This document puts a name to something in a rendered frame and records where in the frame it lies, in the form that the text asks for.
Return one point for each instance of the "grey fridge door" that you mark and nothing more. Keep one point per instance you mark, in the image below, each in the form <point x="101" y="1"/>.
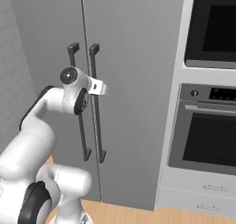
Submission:
<point x="135" y="80"/>
<point x="52" y="25"/>

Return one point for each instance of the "white tall oven cabinet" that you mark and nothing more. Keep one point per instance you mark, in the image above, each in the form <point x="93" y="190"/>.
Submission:
<point x="179" y="74"/>

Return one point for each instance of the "oven door with dark glass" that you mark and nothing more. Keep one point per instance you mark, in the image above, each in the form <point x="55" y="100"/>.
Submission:
<point x="209" y="141"/>

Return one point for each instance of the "white drawer front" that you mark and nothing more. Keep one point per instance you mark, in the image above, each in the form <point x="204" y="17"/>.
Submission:
<point x="184" y="180"/>
<point x="178" y="201"/>

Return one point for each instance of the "round oven knob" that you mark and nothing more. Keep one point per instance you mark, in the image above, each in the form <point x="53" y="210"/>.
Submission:
<point x="194" y="93"/>

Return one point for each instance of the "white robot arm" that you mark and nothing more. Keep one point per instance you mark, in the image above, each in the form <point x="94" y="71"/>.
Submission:
<point x="37" y="147"/>

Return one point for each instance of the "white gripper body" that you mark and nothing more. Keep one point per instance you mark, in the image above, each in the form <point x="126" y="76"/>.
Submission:
<point x="103" y="89"/>

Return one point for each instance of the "black built-in microwave oven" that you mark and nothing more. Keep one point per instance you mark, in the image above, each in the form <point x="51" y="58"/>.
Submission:
<point x="212" y="28"/>

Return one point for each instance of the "steel built-in oven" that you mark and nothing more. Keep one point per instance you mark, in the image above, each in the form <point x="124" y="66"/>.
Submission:
<point x="206" y="135"/>

